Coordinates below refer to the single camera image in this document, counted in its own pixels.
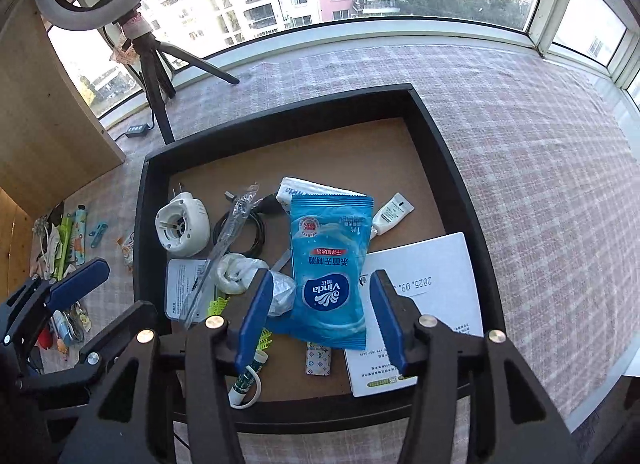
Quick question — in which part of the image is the green packet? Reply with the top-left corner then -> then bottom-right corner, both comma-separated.
54,214 -> 74,281

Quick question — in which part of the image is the black tripod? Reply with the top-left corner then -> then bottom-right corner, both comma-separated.
117,14 -> 241,145

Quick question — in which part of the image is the blue green tube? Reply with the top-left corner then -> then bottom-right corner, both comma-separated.
70,209 -> 87,265

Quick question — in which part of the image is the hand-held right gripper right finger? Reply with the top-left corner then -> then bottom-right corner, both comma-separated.
369,269 -> 583,464

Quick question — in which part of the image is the small white tube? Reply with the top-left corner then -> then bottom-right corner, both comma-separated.
371,192 -> 416,236

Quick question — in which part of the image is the white tissue packet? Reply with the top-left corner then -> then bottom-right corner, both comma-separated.
276,176 -> 368,215

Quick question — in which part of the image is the blue wet wipes packet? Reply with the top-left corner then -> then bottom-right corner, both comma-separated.
289,194 -> 375,351

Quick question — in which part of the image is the black USB cable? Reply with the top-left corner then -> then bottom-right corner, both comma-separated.
212,189 -> 293,260

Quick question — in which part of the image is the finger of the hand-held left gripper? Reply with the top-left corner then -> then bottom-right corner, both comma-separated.
0,258 -> 111,347
15,300 -> 162,393

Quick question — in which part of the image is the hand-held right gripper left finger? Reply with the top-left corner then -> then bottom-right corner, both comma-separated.
59,269 -> 275,464

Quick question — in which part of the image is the white window frame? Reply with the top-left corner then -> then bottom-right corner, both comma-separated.
45,0 -> 640,120

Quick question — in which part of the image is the black tray container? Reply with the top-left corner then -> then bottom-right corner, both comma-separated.
132,84 -> 506,435

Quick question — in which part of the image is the pink tape with tags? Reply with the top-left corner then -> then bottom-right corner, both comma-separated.
111,14 -> 153,65

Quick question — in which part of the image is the small wrapped candy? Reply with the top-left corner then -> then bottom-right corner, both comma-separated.
116,231 -> 136,270

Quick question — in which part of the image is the patterned cloth pouch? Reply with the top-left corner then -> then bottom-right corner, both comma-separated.
29,201 -> 68,280

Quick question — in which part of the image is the checked tablecloth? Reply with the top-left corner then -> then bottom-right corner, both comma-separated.
30,41 -> 640,464

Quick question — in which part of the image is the white round plug-in device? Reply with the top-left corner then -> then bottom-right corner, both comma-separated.
155,185 -> 211,259

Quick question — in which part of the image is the flat white card packet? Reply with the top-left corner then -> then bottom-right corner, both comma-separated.
165,258 -> 223,322

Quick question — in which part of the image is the crumpled clear plastic bag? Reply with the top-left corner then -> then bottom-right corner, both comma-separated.
265,269 -> 297,317

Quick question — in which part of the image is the white paper booklet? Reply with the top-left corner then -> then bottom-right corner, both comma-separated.
344,232 -> 485,397

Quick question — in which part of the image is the white green lip balm tube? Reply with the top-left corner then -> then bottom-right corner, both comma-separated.
228,349 -> 268,410

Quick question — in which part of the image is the small patterned packet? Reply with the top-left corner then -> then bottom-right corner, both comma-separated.
305,341 -> 332,376

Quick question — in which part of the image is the clear plastic wrapper strip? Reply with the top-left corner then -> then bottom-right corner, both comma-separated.
181,183 -> 262,330

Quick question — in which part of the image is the neon yellow plastic item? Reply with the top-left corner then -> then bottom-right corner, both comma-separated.
205,294 -> 275,351

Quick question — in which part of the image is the grey metal strip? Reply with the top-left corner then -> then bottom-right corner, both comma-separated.
270,248 -> 293,275

